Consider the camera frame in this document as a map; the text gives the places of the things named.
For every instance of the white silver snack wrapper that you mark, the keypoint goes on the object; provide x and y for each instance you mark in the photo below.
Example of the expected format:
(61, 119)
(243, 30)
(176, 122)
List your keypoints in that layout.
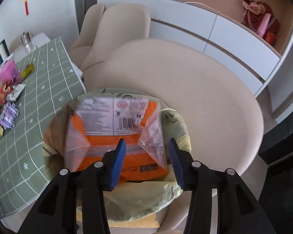
(17, 90)

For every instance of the red plush gift decoration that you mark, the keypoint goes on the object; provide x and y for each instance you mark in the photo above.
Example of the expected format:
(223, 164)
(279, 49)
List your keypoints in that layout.
(259, 18)

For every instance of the red snack wrapper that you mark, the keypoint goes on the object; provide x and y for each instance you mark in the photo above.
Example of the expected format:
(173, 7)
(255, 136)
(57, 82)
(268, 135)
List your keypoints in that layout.
(5, 89)

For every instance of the orange snack bag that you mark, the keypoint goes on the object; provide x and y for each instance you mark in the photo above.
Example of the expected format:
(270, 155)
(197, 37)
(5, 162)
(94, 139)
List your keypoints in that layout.
(98, 123)

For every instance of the green checked tablecloth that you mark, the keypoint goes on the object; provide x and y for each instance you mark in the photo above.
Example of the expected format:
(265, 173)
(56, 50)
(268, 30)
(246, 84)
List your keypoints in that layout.
(49, 87)

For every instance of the near beige chair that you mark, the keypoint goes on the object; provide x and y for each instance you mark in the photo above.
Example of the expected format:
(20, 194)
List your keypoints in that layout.
(223, 118)

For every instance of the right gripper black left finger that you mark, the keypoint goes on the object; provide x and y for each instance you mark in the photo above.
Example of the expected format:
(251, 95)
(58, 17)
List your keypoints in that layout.
(55, 211)

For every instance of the pink storage box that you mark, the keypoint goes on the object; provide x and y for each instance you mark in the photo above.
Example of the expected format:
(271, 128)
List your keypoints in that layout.
(9, 71)

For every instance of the purple snack wrapper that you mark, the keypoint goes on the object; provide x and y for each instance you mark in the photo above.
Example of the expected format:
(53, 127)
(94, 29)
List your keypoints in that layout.
(8, 116)

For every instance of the metal kettle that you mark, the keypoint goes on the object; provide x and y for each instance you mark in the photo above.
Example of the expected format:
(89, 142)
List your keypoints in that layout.
(27, 42)

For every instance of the far beige chair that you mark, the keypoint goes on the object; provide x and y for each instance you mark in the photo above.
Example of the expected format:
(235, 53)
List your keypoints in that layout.
(83, 44)

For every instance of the yellow snack wrapper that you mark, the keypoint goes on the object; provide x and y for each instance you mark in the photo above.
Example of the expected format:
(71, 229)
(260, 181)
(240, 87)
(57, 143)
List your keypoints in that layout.
(27, 70)

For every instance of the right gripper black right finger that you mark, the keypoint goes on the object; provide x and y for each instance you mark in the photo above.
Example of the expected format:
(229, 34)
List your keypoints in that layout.
(238, 210)

